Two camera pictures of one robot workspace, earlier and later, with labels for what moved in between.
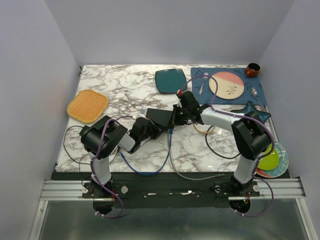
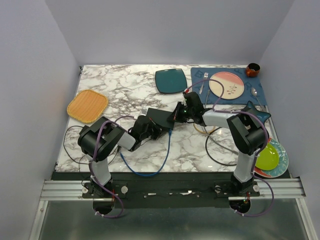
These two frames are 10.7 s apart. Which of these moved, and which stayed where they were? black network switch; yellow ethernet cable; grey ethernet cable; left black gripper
Moved: grey ethernet cable
Stayed: left black gripper; yellow ethernet cable; black network switch
